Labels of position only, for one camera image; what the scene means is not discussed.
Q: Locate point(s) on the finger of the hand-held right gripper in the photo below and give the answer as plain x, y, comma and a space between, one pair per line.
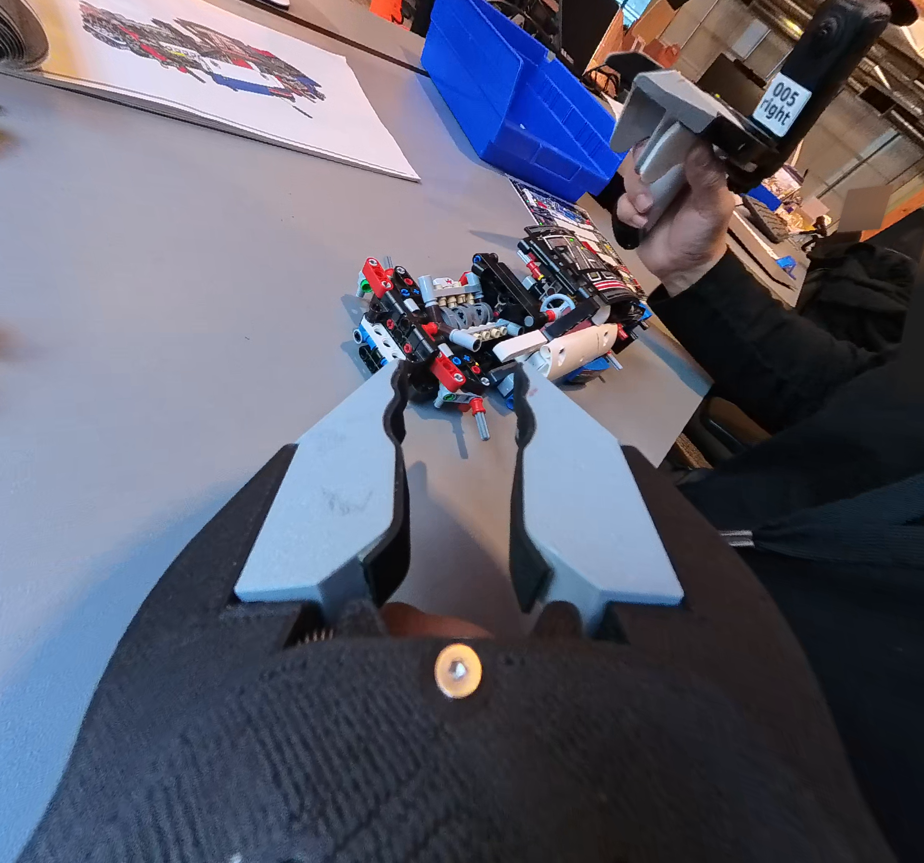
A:
664, 152
671, 94

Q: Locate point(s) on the shiny sticker sheet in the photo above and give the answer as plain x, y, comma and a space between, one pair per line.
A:
548, 209

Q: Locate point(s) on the person's right forearm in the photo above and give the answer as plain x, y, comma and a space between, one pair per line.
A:
758, 343

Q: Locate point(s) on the black monitor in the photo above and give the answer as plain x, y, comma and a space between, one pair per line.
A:
588, 11

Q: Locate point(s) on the blue plastic bin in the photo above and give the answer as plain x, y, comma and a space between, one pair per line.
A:
505, 105

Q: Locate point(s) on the toy brick car model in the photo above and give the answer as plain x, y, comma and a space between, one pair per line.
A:
469, 321

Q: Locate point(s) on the person's black jacket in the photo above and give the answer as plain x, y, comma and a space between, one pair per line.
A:
830, 588

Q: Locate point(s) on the car drawing instruction booklet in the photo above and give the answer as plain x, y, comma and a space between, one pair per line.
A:
252, 105

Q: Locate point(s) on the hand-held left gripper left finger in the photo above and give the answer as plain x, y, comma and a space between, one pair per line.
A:
325, 516

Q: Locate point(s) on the long white table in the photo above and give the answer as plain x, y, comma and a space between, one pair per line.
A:
765, 242

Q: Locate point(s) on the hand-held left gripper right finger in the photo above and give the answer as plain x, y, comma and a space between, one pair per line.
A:
592, 516

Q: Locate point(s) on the person's right hand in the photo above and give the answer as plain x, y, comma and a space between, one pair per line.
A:
693, 227

